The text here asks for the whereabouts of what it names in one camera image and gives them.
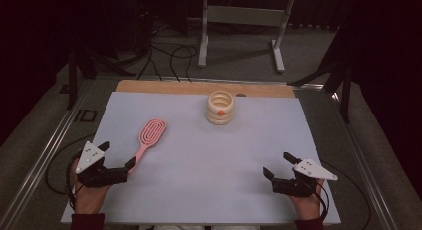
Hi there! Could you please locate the white metal desk frame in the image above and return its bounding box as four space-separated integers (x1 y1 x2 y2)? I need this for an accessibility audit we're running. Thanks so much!
197 0 296 74

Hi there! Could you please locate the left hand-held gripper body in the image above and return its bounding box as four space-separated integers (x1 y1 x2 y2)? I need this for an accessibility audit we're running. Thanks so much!
75 140 129 188

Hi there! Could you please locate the black tripod stand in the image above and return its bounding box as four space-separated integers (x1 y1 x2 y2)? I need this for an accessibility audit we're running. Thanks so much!
288 9 353 124
59 45 137 111

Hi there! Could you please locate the cream ribbed holder cup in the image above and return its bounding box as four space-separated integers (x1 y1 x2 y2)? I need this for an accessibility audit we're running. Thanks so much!
206 90 236 126

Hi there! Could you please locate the pink hairbrush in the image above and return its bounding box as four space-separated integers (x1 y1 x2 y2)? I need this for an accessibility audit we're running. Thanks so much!
128 118 168 175

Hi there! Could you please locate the black floor cable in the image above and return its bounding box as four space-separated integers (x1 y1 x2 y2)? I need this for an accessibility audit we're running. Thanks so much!
136 30 164 83
169 44 199 83

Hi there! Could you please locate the pale lavender table mat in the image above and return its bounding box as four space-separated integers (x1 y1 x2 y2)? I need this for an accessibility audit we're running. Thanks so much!
60 91 342 225

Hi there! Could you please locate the dark equipment rack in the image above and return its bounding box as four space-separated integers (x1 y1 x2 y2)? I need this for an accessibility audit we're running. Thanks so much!
131 0 155 55

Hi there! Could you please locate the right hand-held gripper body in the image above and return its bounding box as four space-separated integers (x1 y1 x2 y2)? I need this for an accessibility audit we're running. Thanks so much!
272 157 339 198

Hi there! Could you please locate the hand-held gripper cable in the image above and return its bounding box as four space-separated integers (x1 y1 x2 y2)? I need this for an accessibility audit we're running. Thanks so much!
311 159 372 230
45 133 97 212

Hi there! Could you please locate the right hand-held gripper cable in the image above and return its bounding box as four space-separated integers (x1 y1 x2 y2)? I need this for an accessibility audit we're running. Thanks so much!
311 159 372 230

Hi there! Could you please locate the person's right hand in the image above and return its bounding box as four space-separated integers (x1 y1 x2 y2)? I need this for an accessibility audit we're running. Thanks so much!
288 179 325 221

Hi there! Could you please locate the person's left hand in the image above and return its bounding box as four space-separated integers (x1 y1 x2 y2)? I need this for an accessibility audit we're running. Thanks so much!
71 158 112 215

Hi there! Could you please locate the left hand-held gripper cable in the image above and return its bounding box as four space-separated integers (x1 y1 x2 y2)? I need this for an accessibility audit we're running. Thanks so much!
45 133 97 212

